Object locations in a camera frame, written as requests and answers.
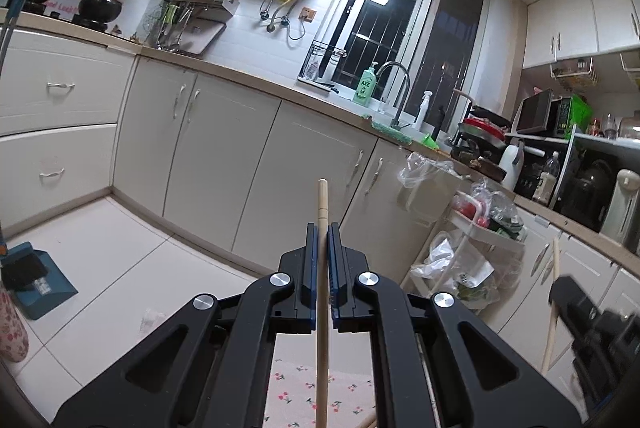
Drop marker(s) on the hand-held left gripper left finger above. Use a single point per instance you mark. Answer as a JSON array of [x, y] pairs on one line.
[[312, 268]]

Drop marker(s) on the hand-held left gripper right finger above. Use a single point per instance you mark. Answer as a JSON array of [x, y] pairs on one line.
[[334, 268]]

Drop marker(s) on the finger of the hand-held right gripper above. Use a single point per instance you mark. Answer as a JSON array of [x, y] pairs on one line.
[[570, 295]]

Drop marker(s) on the wooden chopstick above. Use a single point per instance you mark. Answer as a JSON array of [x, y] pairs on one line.
[[322, 208], [554, 258]]

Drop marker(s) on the white utility cart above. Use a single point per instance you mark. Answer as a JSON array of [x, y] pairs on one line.
[[500, 243]]

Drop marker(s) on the white electric water boiler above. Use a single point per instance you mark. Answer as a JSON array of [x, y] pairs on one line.
[[622, 213]]

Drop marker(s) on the black rice cooker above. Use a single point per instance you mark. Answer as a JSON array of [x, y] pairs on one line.
[[592, 193]]

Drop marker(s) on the bag of vegetables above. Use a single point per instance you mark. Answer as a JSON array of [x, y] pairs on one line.
[[492, 213]]

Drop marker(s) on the white plastic bag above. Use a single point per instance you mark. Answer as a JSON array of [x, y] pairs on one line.
[[450, 265]]

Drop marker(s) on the clear plastic bottle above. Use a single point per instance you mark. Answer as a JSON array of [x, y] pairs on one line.
[[546, 180]]

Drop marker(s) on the cherry print tablecloth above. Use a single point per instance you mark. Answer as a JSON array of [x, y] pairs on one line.
[[295, 388]]

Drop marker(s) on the clear hanging plastic bag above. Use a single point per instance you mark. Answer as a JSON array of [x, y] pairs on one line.
[[425, 178]]

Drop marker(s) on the white jug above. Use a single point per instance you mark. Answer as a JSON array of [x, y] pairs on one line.
[[512, 168]]

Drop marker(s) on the white base cabinets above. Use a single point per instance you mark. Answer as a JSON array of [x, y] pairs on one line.
[[225, 158]]

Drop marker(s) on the green dishcloth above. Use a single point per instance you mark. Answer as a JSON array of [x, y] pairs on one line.
[[392, 131]]

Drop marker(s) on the white spray bottle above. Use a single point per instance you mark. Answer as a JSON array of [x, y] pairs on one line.
[[422, 113]]

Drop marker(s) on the green box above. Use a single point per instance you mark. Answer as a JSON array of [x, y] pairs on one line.
[[580, 115]]

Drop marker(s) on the stack of pots and pans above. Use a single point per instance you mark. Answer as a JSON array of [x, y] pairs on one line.
[[482, 133]]

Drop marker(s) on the green dish soap bottle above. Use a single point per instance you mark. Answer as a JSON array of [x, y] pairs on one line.
[[365, 85]]

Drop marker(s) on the black microwave oven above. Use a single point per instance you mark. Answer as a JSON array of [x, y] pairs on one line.
[[537, 113]]

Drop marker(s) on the steel kitchen faucet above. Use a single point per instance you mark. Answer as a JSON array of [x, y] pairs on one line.
[[400, 83]]

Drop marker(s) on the barred kitchen window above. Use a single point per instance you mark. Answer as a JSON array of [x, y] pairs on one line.
[[400, 33]]

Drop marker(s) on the white cutting board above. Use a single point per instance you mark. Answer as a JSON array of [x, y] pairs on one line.
[[202, 38]]

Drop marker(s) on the blue dustpan with brush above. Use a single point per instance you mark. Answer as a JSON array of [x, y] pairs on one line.
[[40, 278]]

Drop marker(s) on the pink floral cloth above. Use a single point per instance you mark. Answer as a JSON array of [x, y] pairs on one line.
[[11, 323]]

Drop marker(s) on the orange wall socket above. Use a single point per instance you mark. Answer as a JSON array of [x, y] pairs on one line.
[[307, 14]]

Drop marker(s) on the white wall cabinets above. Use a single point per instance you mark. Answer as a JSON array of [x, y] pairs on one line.
[[575, 23]]

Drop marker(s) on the metal wall rack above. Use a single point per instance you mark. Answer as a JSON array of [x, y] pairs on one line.
[[210, 8]]

